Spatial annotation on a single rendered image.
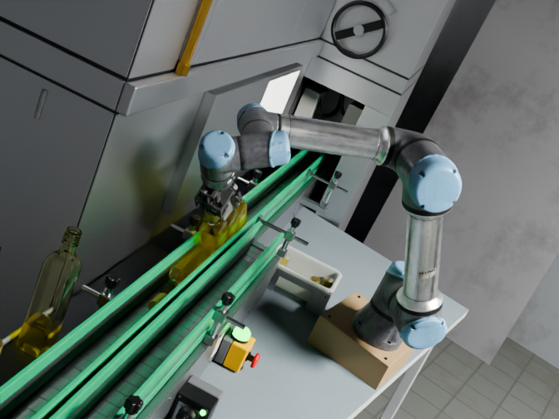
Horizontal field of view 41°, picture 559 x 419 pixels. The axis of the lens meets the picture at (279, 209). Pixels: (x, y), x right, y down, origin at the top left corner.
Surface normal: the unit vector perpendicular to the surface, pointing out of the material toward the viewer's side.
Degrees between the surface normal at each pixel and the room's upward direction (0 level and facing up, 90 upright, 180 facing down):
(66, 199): 90
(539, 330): 90
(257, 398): 0
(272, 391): 0
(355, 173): 90
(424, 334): 101
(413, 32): 90
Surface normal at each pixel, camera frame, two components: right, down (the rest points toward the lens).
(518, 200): -0.44, 0.01
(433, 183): 0.16, 0.39
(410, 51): -0.26, 0.26
